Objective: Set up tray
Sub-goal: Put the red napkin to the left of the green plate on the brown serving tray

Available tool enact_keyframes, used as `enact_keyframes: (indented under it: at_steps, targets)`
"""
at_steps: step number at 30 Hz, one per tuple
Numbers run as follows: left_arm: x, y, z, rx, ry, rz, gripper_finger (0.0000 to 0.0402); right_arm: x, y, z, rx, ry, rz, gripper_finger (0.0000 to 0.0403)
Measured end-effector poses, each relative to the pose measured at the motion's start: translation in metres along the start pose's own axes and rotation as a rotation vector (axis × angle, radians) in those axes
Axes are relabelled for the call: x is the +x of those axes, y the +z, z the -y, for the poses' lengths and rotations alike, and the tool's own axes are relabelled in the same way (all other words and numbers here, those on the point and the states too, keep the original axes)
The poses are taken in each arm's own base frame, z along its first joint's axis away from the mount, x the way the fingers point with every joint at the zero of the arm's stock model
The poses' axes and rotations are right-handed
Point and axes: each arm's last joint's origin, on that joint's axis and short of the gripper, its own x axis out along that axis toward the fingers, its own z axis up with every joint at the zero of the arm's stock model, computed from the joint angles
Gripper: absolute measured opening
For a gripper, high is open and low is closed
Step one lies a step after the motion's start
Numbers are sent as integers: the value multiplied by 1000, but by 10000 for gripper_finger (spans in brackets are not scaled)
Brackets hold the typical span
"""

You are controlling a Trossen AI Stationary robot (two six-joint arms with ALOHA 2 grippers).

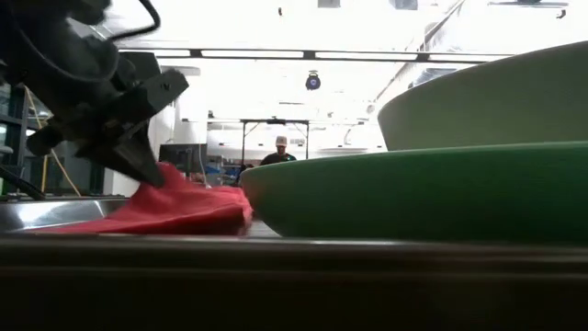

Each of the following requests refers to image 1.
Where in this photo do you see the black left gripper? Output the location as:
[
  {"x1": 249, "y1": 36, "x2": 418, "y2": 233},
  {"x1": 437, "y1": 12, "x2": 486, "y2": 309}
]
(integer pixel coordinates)
[{"x1": 26, "y1": 51, "x2": 190, "y2": 188}]

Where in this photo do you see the red cloth napkin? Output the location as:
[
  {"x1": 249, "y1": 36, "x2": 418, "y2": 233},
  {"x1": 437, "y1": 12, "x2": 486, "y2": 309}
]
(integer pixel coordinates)
[{"x1": 34, "y1": 161, "x2": 254, "y2": 237}]

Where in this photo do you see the green plate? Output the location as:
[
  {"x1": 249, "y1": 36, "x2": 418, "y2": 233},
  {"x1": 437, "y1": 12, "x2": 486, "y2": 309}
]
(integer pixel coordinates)
[{"x1": 241, "y1": 141, "x2": 588, "y2": 245}]

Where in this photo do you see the beige bowl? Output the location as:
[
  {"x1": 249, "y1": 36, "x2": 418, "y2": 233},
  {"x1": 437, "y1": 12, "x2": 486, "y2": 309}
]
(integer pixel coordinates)
[{"x1": 377, "y1": 40, "x2": 588, "y2": 152}]

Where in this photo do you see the brown plastic serving tray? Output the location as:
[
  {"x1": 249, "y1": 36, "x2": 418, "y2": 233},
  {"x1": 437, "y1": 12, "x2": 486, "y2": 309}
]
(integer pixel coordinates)
[{"x1": 0, "y1": 196, "x2": 588, "y2": 277}]

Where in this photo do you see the black monitor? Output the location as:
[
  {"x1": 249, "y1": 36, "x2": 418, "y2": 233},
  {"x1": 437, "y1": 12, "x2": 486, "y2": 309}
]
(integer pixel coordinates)
[{"x1": 158, "y1": 143, "x2": 208, "y2": 176}]

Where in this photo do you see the person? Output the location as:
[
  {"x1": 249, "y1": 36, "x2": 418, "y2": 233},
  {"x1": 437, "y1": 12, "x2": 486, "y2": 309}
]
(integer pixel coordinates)
[{"x1": 259, "y1": 135, "x2": 298, "y2": 166}]

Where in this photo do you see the black bar with light strips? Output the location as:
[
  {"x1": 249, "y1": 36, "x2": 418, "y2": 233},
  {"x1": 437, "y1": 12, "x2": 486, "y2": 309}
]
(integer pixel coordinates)
[{"x1": 117, "y1": 48, "x2": 515, "y2": 64}]

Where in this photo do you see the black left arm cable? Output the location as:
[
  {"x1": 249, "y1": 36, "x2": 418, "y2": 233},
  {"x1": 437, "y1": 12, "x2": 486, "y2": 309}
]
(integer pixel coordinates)
[{"x1": 108, "y1": 0, "x2": 162, "y2": 42}]

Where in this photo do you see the black metal frame stand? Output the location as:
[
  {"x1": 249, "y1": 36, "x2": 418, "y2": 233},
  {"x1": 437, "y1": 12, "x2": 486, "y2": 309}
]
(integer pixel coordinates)
[{"x1": 241, "y1": 118, "x2": 310, "y2": 162}]

